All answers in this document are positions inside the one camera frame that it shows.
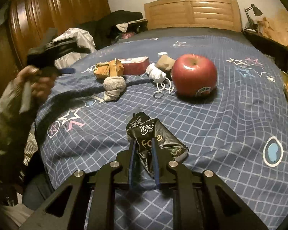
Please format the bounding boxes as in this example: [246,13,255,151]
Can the orange carton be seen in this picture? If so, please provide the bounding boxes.
[94,59,124,80]

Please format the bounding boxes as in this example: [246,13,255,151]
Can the black tissue packet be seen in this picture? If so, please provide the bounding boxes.
[126,112,189,179]

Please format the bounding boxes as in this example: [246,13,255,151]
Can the brown sponge block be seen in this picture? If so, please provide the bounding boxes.
[156,55,176,72]

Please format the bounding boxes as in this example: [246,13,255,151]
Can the person left hand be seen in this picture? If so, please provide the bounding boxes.
[14,65,58,105]

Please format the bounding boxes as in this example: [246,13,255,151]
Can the white crumpled plastic bag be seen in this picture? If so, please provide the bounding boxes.
[53,28,96,69]

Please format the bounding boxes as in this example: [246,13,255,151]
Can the wooden wardrobe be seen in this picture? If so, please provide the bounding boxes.
[0,0,110,95]

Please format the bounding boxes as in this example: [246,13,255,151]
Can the rolled beige sock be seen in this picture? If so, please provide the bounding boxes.
[103,76,126,102]

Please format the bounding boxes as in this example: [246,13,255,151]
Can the black clothes pile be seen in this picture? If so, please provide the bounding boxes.
[76,10,148,50]

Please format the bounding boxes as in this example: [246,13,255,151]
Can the red rectangular box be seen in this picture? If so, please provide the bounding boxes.
[119,57,150,75]

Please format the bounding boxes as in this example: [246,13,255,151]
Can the blue grid star bedspread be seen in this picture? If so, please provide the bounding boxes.
[35,36,288,229]

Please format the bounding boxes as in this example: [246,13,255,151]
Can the crumpled white face mask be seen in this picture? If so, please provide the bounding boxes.
[146,62,175,99]

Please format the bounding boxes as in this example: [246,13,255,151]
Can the small white cap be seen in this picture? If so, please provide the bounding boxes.
[158,52,167,56]

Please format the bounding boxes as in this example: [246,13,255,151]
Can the red apple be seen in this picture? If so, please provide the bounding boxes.
[170,54,218,98]

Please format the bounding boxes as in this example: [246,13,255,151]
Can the wooden headboard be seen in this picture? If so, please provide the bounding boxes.
[144,0,242,32]

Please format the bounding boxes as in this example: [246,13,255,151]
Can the dark cluttered desk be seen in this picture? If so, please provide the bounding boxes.
[243,29,288,74]

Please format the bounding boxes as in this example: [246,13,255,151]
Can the crumpled brown paper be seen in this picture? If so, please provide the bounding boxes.
[258,9,288,47]

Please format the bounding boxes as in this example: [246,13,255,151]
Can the black desk lamp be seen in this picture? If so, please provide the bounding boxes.
[243,3,263,31]

